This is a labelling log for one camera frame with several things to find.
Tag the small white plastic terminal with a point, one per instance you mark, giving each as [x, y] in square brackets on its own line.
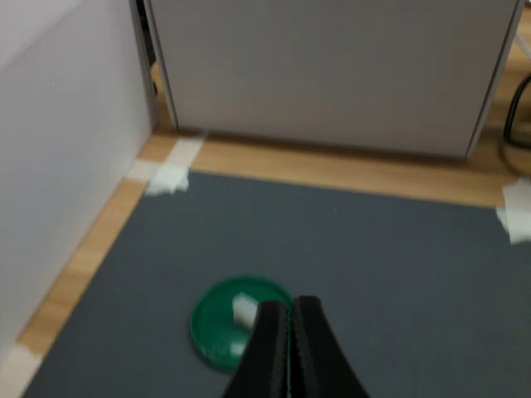
[242, 311]

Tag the round green lid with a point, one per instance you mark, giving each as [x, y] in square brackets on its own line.
[215, 331]

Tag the dark grey mat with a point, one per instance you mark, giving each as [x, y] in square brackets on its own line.
[373, 269]

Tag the white tape patch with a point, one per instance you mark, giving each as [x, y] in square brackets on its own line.
[14, 373]
[168, 180]
[518, 215]

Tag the pale partition panel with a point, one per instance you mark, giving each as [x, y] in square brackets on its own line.
[332, 70]

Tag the white partition panel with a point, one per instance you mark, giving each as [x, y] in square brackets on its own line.
[62, 145]

